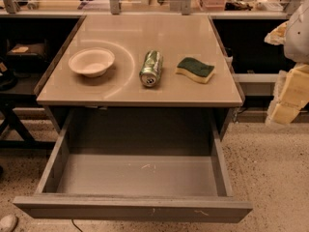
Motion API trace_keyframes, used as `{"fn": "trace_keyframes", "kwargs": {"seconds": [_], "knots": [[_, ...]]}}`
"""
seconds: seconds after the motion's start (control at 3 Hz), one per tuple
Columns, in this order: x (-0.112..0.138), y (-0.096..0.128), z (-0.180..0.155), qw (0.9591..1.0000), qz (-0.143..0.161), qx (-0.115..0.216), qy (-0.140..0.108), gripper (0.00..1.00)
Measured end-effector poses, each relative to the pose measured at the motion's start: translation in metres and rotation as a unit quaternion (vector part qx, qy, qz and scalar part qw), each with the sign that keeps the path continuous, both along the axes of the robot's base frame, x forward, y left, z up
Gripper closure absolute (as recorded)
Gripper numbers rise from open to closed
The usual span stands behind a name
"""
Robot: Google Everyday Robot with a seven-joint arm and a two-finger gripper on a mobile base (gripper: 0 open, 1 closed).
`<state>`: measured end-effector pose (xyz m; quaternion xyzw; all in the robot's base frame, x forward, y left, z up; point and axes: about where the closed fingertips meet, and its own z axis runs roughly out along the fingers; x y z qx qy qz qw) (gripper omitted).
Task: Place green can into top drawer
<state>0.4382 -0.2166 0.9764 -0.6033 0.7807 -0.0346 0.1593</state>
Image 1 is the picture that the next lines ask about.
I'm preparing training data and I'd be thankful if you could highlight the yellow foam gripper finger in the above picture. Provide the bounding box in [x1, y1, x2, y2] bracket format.
[266, 63, 309, 125]
[264, 21, 288, 45]

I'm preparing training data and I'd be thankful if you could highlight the green soda can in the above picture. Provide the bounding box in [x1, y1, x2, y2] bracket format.
[139, 50, 163, 87]

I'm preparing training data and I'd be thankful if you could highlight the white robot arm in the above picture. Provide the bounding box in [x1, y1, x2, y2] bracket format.
[265, 0, 309, 125]

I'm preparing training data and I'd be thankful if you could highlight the grey cabinet with beige top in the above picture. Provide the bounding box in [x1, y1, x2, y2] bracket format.
[33, 14, 246, 140]

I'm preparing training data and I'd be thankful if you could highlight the grey open drawer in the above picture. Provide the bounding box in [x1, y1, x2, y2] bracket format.
[14, 107, 252, 222]

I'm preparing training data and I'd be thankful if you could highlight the green yellow sponge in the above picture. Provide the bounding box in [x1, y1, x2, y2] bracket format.
[176, 57, 214, 84]

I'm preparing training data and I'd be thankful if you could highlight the white paper bowl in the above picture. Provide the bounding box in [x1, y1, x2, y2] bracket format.
[69, 47, 115, 77]

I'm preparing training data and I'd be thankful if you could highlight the black side table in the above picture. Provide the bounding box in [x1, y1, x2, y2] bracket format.
[0, 39, 54, 149]

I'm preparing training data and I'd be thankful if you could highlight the white shoe tip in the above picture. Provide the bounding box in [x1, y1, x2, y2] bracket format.
[0, 215, 18, 232]

